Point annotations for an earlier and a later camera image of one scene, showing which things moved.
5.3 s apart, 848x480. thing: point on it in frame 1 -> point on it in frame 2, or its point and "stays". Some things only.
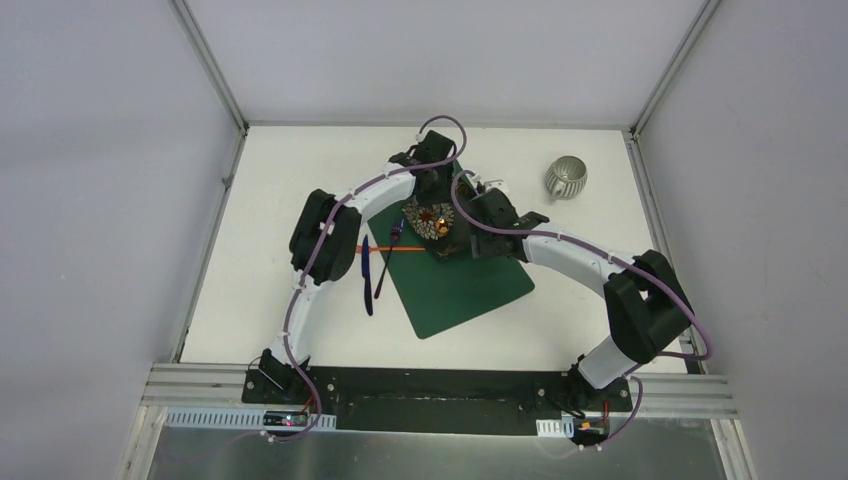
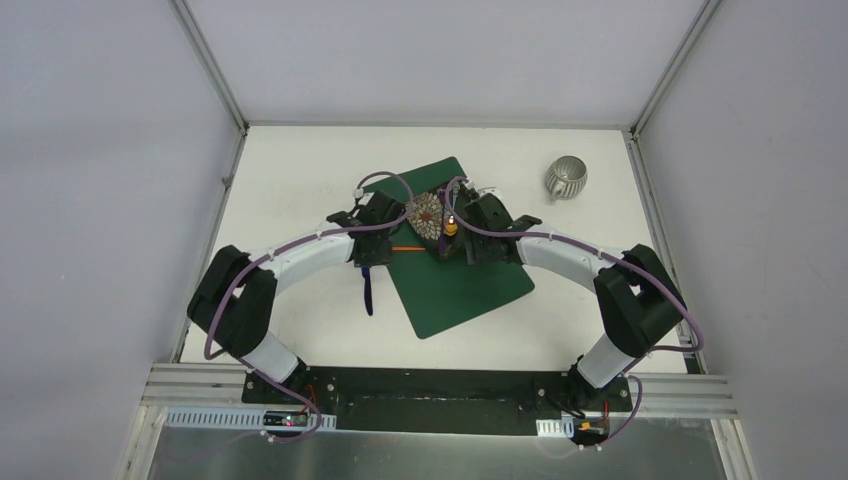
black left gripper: (424, 192) -> (395, 216)
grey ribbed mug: (566, 177) stays
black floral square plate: (434, 225) stays
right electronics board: (590, 429) stays
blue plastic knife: (365, 269) stays
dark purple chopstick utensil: (396, 231) -> (442, 200)
